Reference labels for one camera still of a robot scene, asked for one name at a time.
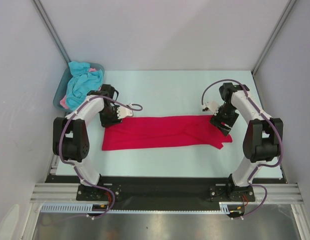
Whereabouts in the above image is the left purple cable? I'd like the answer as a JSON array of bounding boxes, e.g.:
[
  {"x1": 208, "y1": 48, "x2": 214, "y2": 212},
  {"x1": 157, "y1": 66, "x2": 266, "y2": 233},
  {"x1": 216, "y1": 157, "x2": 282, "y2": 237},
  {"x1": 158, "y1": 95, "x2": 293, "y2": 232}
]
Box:
[{"x1": 42, "y1": 96, "x2": 143, "y2": 227}]

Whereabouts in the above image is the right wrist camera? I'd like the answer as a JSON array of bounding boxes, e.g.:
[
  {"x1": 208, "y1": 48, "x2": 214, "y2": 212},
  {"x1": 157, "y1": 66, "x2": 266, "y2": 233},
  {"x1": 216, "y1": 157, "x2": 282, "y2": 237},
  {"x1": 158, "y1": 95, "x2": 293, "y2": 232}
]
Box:
[{"x1": 202, "y1": 100, "x2": 220, "y2": 115}]

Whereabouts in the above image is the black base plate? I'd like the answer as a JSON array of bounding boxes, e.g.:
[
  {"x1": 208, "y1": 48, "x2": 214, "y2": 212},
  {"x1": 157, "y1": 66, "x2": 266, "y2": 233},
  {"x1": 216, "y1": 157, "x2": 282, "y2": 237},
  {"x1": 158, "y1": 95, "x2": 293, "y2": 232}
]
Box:
[{"x1": 45, "y1": 175, "x2": 286, "y2": 212}]

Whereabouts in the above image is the red t shirt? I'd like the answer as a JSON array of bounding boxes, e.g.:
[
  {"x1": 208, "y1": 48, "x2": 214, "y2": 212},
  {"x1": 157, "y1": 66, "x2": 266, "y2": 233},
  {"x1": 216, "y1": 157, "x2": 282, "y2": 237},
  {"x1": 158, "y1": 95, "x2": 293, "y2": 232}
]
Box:
[{"x1": 102, "y1": 115, "x2": 232, "y2": 151}]

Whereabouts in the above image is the grey plastic bin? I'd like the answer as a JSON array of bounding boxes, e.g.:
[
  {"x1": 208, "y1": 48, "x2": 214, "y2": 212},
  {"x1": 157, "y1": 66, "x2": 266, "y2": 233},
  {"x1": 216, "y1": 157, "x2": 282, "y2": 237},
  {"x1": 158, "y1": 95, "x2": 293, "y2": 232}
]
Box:
[{"x1": 53, "y1": 63, "x2": 105, "y2": 113}]

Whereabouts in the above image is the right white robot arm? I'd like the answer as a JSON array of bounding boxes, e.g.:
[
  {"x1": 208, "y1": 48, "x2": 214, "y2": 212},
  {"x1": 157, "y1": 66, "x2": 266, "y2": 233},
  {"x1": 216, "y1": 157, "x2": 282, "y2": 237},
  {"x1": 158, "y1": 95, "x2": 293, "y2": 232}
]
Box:
[{"x1": 205, "y1": 79, "x2": 283, "y2": 201}]

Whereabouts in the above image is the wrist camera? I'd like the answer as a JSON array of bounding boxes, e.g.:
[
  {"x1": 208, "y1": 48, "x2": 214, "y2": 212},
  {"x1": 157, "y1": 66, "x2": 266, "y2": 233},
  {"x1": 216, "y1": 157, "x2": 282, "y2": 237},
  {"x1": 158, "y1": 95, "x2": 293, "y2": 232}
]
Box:
[
  {"x1": 202, "y1": 100, "x2": 220, "y2": 115},
  {"x1": 116, "y1": 104, "x2": 134, "y2": 119}
]

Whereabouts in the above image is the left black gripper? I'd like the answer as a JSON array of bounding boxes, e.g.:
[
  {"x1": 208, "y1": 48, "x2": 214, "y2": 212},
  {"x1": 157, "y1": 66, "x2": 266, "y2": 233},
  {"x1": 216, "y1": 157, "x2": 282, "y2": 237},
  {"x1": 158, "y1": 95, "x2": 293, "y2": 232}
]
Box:
[{"x1": 99, "y1": 105, "x2": 122, "y2": 128}]

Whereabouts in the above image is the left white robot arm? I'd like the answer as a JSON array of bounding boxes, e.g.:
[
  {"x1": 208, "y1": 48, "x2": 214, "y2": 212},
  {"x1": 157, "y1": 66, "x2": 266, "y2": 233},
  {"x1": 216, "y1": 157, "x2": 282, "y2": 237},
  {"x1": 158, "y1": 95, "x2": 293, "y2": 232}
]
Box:
[{"x1": 53, "y1": 84, "x2": 122, "y2": 200}]

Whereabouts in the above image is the cyan t shirt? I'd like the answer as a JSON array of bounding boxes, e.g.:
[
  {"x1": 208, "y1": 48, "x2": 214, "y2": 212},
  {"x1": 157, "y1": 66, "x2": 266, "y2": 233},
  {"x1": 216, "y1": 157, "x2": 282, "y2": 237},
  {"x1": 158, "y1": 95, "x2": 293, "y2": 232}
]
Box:
[{"x1": 65, "y1": 61, "x2": 104, "y2": 111}]

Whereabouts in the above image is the aluminium frame rail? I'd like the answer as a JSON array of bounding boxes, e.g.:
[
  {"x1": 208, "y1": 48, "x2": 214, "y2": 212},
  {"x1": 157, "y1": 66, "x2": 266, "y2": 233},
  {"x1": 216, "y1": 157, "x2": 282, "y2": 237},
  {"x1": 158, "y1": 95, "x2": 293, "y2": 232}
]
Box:
[{"x1": 30, "y1": 183, "x2": 303, "y2": 205}]

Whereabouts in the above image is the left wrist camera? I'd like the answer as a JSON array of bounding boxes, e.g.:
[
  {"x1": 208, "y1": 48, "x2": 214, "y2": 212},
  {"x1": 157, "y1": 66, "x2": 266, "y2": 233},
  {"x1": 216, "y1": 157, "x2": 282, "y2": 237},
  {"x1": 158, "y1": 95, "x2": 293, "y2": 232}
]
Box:
[{"x1": 116, "y1": 104, "x2": 134, "y2": 119}]

